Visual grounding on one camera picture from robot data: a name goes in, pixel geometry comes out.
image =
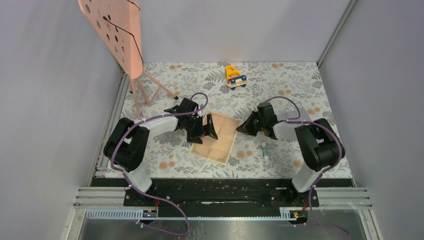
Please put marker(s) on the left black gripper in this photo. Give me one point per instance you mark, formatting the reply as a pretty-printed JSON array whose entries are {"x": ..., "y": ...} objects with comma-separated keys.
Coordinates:
[{"x": 207, "y": 130}]

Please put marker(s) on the pink perforated music stand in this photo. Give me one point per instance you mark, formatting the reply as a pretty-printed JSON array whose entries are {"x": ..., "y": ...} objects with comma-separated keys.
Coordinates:
[{"x": 118, "y": 24}]

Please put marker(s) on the floral patterned table mat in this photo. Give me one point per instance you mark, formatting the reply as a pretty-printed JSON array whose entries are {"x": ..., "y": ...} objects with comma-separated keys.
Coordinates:
[{"x": 287, "y": 85}]

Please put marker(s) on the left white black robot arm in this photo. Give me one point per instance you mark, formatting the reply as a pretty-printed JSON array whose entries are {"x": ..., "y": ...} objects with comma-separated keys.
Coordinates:
[{"x": 126, "y": 146}]

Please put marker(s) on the green white glue stick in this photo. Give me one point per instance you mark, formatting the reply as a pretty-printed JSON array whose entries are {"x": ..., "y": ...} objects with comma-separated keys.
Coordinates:
[{"x": 265, "y": 152}]

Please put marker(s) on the beige lined letter paper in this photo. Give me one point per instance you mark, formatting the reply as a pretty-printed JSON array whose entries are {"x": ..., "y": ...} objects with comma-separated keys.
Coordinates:
[{"x": 218, "y": 150}]

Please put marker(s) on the grey lavender envelope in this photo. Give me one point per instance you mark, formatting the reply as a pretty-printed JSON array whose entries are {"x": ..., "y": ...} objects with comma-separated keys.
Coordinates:
[{"x": 294, "y": 117}]

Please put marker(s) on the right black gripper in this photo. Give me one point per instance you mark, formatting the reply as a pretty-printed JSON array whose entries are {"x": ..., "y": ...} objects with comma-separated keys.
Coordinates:
[{"x": 246, "y": 127}]

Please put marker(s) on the yellow blue toy car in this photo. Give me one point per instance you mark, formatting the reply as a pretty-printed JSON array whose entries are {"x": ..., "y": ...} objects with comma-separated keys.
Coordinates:
[{"x": 235, "y": 78}]

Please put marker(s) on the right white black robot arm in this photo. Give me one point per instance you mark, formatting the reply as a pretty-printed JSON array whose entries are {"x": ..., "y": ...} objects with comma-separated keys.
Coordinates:
[{"x": 320, "y": 147}]

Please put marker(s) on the white slotted cable duct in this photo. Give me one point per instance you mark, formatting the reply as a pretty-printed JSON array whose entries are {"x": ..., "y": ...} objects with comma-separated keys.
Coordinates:
[{"x": 149, "y": 215}]

